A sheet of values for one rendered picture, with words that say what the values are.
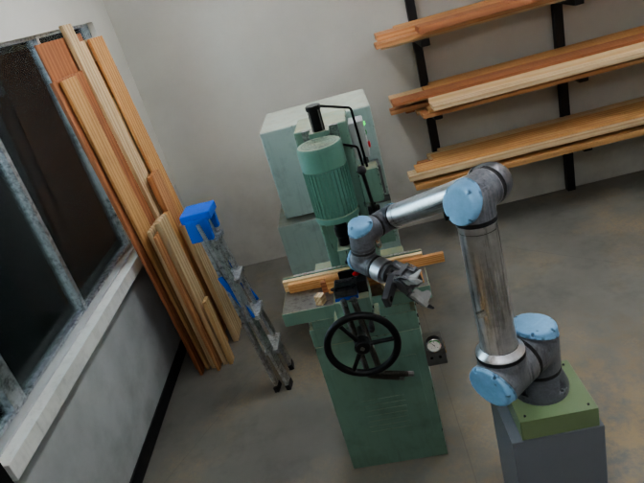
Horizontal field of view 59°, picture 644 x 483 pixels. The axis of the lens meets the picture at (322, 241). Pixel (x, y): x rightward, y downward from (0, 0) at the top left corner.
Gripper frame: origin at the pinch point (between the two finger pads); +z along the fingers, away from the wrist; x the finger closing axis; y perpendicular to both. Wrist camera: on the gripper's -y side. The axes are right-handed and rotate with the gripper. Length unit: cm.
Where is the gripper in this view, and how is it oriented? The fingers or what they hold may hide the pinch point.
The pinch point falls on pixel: (427, 297)
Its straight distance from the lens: 193.4
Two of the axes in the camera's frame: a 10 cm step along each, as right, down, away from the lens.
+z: 6.5, 3.0, -6.9
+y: 6.5, -6.9, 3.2
